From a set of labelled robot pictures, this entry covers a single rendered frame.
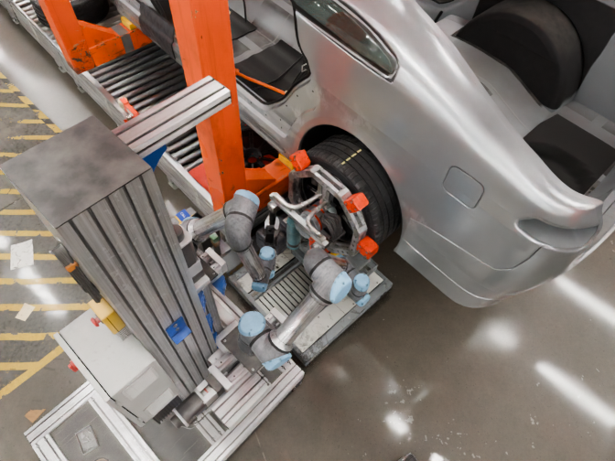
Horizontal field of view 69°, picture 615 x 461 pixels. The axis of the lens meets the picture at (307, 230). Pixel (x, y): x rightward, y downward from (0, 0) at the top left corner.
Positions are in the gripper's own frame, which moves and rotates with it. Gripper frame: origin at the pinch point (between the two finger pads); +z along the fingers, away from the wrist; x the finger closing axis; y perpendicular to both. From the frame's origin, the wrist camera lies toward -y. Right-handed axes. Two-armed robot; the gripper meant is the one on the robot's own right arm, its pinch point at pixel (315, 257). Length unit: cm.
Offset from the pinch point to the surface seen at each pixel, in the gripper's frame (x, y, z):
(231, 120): 1, 53, 60
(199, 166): -16, -56, 136
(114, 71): -26, -56, 273
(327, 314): -10, -75, -9
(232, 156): 3, 30, 60
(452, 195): -38, 57, -38
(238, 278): 16, -75, 51
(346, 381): 10, -83, -47
